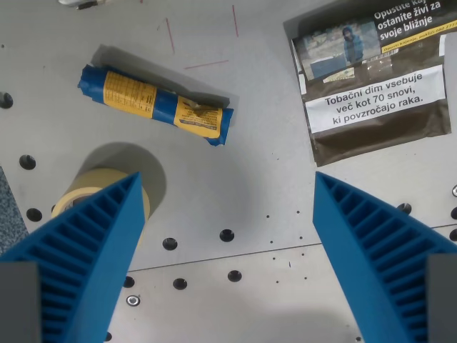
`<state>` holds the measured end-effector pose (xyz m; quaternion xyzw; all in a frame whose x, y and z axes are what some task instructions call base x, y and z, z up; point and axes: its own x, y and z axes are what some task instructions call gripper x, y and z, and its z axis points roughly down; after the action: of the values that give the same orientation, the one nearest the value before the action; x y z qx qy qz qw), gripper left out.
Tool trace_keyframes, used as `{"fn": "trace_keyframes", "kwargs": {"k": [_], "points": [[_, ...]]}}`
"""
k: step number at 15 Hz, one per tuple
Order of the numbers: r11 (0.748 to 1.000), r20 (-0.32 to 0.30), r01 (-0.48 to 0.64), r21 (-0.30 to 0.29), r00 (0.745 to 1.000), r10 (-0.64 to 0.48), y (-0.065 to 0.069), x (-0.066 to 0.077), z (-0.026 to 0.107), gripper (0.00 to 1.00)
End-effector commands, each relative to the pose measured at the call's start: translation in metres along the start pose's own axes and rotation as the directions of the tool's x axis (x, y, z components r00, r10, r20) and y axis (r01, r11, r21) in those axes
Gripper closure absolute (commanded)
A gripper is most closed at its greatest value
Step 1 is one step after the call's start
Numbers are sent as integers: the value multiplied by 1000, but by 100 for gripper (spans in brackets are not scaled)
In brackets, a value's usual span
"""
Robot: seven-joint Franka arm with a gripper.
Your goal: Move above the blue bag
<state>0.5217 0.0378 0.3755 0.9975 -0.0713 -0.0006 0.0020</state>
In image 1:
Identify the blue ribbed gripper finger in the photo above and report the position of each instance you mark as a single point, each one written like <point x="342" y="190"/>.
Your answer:
<point x="89" y="250"/>
<point x="371" y="257"/>

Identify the yellow masking tape roll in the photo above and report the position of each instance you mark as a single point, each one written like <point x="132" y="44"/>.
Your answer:
<point x="89" y="189"/>

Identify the brown tobacco pouch warning label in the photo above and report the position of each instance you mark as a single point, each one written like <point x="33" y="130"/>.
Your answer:
<point x="375" y="85"/>

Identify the silver object with black tip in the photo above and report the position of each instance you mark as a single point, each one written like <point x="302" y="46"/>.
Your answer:
<point x="80" y="3"/>

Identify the rolled blue bag yellow label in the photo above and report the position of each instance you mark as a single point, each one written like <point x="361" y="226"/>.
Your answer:
<point x="157" y="103"/>

